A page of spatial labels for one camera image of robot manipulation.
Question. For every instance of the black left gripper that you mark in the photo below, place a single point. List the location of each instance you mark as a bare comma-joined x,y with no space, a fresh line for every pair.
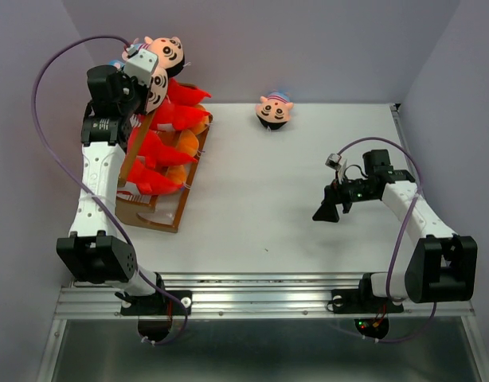
127,79

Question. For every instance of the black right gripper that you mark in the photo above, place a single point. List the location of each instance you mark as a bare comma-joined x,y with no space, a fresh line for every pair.
327,210

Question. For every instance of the red shark plush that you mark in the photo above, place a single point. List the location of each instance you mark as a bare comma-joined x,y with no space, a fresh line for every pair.
180,117
150,182
153,152
186,94

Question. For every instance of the orange shark plush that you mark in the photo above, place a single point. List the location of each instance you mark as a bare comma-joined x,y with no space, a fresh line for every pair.
183,141
204,123
178,175

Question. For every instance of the red shark plush back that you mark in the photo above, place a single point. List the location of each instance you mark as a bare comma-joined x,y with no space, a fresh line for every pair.
150,182

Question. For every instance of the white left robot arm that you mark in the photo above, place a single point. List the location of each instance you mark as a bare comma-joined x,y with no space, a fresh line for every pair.
96,249

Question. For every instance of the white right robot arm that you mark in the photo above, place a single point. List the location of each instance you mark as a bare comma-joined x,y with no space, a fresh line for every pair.
442,266

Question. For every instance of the wooden toy shelf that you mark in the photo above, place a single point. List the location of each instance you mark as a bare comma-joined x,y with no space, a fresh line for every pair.
160,212

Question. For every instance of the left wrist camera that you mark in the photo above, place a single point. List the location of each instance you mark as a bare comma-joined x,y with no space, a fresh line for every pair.
141,64

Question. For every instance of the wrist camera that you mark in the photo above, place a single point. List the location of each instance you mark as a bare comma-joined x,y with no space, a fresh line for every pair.
338,164
141,64

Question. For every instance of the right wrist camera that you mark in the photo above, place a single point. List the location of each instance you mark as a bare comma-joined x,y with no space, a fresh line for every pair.
338,164

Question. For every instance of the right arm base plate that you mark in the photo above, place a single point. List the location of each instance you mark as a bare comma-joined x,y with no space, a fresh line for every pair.
351,301

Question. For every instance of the aluminium frame rail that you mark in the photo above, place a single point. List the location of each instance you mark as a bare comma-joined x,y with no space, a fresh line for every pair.
222,296

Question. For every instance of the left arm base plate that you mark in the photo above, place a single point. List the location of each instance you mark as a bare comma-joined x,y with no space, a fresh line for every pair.
152,305

